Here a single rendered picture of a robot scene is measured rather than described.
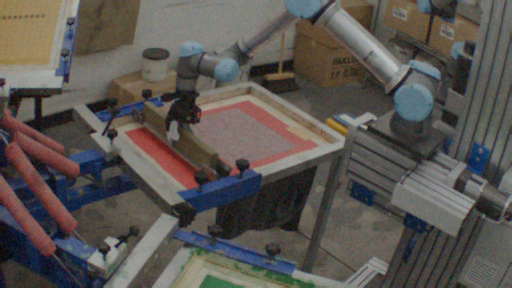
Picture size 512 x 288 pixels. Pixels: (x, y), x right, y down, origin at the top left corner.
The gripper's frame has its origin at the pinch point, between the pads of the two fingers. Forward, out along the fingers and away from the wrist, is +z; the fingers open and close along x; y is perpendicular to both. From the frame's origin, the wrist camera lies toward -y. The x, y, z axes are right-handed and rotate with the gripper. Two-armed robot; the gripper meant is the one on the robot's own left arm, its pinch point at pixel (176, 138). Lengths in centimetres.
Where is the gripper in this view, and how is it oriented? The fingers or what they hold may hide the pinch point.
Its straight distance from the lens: 206.6
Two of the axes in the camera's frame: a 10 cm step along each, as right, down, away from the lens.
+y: 6.6, 4.5, -6.0
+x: 7.4, -2.2, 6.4
